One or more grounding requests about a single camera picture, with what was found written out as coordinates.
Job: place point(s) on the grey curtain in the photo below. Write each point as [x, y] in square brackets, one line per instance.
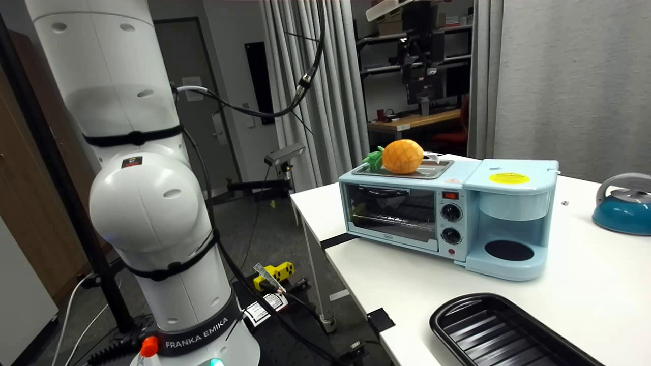
[325, 101]

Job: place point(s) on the yellow power strip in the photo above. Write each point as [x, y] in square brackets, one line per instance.
[277, 273]

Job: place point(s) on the black wall panel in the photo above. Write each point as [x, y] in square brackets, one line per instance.
[260, 81]

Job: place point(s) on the toaster oven door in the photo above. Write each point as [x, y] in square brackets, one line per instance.
[391, 216]

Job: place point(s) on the white cabinet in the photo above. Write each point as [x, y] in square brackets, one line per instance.
[23, 300]

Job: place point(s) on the white paper tag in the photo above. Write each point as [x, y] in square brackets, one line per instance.
[264, 309]

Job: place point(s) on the grey door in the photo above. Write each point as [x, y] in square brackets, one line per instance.
[196, 132]

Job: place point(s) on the wooden desk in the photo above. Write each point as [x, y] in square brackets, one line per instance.
[417, 121]

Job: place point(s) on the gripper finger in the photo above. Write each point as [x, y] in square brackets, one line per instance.
[436, 51]
[407, 61]

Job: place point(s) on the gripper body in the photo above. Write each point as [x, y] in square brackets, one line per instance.
[418, 15]

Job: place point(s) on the shelf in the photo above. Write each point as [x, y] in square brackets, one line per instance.
[452, 30]

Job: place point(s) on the red chair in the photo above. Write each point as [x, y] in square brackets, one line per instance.
[452, 137]

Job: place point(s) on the monitor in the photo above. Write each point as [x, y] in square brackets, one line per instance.
[424, 90]

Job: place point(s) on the orange capped bottle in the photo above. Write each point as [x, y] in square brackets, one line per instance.
[148, 348]

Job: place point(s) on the metal griddle tray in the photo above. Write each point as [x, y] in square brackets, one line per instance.
[432, 170]

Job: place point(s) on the toaster oven knob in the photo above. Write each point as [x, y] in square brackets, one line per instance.
[451, 236]
[451, 212]

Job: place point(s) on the teal kettle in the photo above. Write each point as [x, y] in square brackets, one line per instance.
[623, 213]

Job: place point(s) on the light blue toaster oven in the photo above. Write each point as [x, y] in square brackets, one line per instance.
[488, 213]

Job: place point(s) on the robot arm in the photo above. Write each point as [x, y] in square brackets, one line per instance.
[145, 203]

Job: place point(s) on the dark red cup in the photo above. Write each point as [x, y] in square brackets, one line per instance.
[381, 115]

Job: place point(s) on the camera on mount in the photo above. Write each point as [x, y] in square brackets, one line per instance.
[285, 153]

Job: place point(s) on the toy pineapple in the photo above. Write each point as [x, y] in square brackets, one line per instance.
[403, 156]

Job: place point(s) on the black baking tray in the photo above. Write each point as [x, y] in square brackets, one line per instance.
[488, 330]

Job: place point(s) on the black table clamp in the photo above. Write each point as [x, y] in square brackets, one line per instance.
[380, 321]

